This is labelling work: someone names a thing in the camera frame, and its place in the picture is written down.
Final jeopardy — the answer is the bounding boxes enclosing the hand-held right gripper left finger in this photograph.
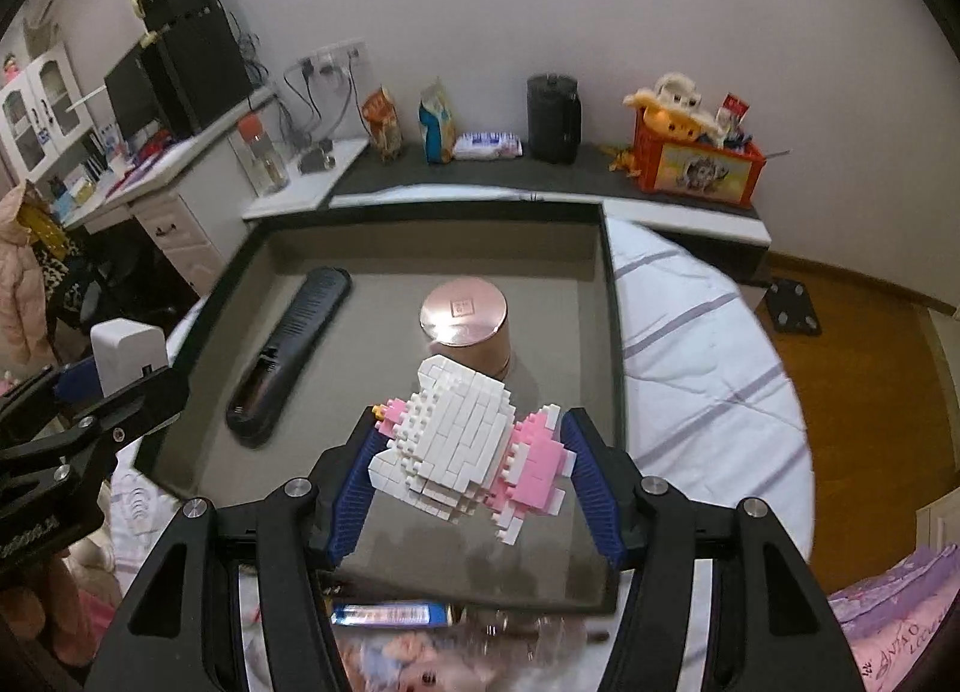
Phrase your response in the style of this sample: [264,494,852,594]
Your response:
[86,403,391,692]

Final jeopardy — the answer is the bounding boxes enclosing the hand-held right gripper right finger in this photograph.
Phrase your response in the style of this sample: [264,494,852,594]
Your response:
[559,407,871,692]

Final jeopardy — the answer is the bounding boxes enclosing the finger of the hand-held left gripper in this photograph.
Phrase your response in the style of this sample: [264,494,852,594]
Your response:
[0,364,190,505]
[0,358,102,430]

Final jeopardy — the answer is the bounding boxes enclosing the white small box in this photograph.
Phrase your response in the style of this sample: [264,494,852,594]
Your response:
[90,319,170,394]

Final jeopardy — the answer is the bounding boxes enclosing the white and pink block toy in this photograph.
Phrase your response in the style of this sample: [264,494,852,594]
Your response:
[367,354,578,547]

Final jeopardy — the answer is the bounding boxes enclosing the clear plastic bag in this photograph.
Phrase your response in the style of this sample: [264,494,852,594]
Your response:
[450,606,610,646]

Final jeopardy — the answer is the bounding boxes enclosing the black remote control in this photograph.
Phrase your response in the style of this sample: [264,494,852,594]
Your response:
[225,266,353,449]

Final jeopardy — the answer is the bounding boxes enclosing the pink box with dark rim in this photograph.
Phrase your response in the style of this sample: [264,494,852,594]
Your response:
[133,200,627,618]

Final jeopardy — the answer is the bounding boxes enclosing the rose gold round tin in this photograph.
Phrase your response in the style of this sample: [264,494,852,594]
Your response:
[418,277,515,382]

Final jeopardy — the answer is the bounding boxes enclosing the pink plush cloth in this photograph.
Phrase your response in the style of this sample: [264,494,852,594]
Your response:
[0,534,122,667]

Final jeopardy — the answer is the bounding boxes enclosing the black office chair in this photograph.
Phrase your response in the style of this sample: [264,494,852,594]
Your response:
[45,242,182,334]

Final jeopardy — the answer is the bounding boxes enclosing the blue tube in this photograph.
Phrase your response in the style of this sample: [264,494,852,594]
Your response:
[332,600,452,630]

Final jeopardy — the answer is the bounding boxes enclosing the pink jacket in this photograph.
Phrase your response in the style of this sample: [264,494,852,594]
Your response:
[0,182,55,367]

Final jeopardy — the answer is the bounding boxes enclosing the white striped quilt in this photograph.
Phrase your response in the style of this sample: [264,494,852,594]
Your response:
[105,215,816,692]

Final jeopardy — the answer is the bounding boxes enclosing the pink doll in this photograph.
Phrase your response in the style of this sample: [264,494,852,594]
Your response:
[334,628,505,692]

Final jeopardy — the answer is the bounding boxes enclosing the white desk with drawers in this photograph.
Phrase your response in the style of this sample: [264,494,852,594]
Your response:
[56,88,278,297]

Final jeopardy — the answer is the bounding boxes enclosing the papers and books on desk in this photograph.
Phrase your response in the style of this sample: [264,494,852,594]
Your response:
[56,125,197,209]

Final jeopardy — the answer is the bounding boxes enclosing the white glass-door cabinet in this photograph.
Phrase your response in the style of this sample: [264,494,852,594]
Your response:
[0,43,95,183]

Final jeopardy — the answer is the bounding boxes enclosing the black floor scale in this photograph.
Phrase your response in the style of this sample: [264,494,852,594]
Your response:
[760,278,824,337]

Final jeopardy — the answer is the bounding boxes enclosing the white nightstand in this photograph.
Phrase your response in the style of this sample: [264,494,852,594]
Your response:
[241,137,372,220]

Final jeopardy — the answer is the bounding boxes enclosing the clear bottle with orange cap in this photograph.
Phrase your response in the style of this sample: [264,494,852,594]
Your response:
[238,114,290,195]

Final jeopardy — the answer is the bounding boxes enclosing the black computer monitor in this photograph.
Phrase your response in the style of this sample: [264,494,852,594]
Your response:
[103,39,162,142]

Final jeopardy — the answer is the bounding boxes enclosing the dark-topped low cabinet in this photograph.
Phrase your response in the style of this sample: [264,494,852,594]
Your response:
[328,139,773,284]

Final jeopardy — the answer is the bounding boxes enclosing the black computer tower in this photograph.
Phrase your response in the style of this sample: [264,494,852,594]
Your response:
[139,0,254,136]

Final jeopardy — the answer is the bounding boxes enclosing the purple printed blanket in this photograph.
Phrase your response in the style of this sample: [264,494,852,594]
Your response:
[825,546,960,692]

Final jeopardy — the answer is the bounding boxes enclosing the orange toy crate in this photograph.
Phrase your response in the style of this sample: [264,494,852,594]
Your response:
[630,110,767,206]

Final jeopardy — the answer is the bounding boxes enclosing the white and blue tissue pack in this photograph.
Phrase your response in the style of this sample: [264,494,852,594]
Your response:
[452,131,524,162]

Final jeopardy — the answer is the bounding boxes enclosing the orange snack bag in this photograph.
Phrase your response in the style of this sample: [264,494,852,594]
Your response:
[360,88,407,164]

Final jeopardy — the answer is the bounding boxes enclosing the blue and white snack bag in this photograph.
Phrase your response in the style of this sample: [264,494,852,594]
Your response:
[418,78,459,165]

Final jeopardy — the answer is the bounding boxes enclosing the yellow and white plush toy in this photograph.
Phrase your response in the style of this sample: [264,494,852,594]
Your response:
[624,71,722,139]

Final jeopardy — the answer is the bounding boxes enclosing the black power cables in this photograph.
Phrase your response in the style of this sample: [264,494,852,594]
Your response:
[279,58,355,147]

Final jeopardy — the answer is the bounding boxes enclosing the white wall outlet strip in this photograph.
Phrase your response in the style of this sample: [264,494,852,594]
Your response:
[296,41,368,75]

